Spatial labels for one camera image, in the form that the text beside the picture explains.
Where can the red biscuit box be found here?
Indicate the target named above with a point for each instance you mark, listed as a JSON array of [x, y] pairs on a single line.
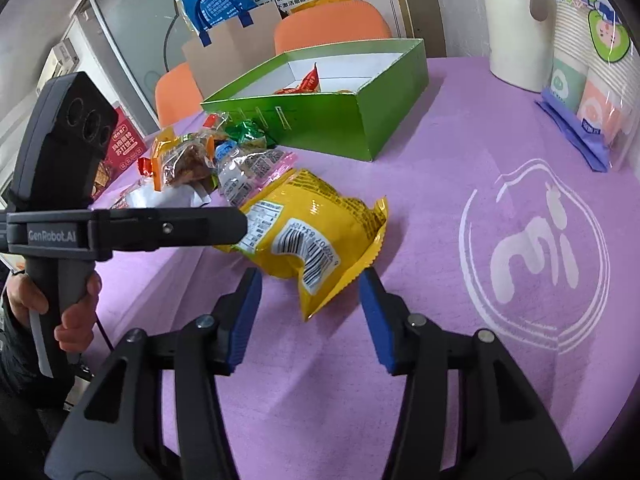
[[117, 160]]

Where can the green cardboard box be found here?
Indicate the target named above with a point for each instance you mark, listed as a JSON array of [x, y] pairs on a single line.
[[320, 120]]

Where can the white snack packet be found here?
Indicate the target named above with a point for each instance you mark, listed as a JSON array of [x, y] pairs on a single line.
[[150, 197]]

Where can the large yellow snack bag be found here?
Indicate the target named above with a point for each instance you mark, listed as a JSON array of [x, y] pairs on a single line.
[[310, 220]]

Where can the clear packet of brown snack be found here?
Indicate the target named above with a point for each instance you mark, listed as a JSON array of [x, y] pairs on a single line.
[[185, 165]]

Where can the person's left hand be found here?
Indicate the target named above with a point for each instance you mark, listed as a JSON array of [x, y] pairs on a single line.
[[75, 325]]

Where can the person's left forearm dark sleeve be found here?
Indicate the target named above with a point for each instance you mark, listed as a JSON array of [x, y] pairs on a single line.
[[17, 360]]

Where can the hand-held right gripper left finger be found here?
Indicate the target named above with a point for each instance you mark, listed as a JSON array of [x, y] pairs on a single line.
[[245, 321]]

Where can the pack of paper cups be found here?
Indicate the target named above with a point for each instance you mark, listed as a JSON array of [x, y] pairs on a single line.
[[590, 70]]

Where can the purple tablecloth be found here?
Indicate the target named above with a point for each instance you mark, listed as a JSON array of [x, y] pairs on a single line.
[[440, 210]]

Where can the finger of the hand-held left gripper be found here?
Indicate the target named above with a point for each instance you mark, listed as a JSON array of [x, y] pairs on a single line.
[[200, 225]]

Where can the white plastic jug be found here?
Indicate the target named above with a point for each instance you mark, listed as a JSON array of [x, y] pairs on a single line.
[[510, 25]]

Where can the orange chair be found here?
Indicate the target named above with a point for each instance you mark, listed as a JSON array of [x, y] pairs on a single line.
[[175, 95], [330, 25]]

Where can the frosted glass door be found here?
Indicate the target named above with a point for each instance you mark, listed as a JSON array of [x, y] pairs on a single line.
[[130, 35]]

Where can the clear packet with red label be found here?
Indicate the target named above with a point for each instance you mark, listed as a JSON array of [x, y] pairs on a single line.
[[214, 122]]

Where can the red snack packet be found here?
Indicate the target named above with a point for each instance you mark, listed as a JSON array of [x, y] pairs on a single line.
[[305, 82]]

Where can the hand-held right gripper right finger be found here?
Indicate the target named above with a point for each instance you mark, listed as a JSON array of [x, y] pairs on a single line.
[[376, 322]]

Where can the shiny green foil snack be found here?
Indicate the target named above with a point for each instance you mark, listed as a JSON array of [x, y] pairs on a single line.
[[246, 132]]

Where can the white air conditioner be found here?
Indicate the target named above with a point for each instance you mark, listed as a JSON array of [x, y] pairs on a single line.
[[50, 67]]

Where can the clear packet with blue label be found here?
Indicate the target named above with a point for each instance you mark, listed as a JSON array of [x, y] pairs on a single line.
[[240, 175]]

